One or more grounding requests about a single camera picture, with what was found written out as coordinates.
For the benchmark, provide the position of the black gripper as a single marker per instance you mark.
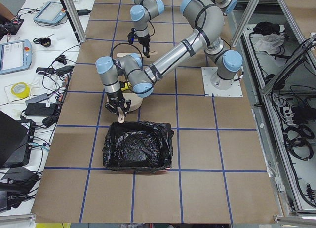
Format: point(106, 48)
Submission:
point(143, 41)
point(115, 97)

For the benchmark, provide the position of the white plastic dustpan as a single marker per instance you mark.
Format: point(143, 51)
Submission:
point(133, 102)

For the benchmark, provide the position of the white brush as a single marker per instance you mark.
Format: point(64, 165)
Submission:
point(151, 53)

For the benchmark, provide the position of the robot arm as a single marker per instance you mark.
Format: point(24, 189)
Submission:
point(207, 21)
point(141, 14)

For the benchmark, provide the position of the black lined bin left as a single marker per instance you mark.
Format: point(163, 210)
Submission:
point(138, 146)

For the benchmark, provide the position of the yellow sponge piece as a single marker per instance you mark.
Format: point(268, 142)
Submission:
point(125, 86)

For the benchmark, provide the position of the black power adapter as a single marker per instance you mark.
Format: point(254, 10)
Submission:
point(40, 109)

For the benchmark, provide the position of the yellow tape roll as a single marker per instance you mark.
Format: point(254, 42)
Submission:
point(20, 90)

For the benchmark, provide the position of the teach pendant far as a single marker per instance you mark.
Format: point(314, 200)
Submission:
point(52, 13)

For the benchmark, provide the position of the teach pendant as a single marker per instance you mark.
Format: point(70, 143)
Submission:
point(52, 13)
point(15, 56)

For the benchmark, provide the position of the black laptop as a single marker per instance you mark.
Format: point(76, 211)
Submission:
point(16, 137)

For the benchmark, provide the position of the teach pendant near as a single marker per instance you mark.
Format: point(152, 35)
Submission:
point(15, 56)

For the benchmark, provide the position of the aluminium frame post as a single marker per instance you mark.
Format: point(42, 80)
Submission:
point(74, 20)

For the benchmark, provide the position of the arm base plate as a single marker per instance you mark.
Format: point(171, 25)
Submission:
point(217, 87)

